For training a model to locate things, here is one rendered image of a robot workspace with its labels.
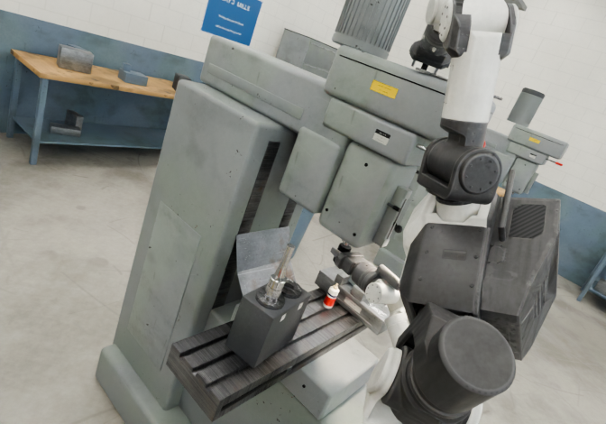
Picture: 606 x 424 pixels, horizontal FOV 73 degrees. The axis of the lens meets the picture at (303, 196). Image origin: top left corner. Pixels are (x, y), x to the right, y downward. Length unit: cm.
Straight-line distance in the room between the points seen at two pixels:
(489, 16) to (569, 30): 719
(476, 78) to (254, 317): 84
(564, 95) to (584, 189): 152
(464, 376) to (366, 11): 109
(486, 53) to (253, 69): 98
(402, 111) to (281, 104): 48
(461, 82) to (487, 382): 52
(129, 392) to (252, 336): 105
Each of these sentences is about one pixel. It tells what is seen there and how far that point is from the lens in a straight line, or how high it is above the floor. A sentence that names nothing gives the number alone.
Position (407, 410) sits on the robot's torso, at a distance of 81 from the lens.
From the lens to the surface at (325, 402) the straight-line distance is 151.
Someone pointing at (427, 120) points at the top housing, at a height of 178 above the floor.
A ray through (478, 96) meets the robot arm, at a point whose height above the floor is 187.
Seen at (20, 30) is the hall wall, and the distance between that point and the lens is 507.
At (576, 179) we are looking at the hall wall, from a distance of 777.
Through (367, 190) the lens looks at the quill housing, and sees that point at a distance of 131.
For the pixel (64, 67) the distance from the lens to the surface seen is 471.
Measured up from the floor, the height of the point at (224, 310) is 75.
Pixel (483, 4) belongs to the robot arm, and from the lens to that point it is 92.
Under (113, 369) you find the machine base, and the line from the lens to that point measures 230.
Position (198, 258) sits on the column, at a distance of 170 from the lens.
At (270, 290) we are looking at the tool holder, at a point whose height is 118.
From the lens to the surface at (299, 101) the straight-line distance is 147.
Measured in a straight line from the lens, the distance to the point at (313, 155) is 140.
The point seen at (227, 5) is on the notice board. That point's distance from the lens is 612.
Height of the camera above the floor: 184
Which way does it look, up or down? 19 degrees down
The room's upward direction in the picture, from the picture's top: 21 degrees clockwise
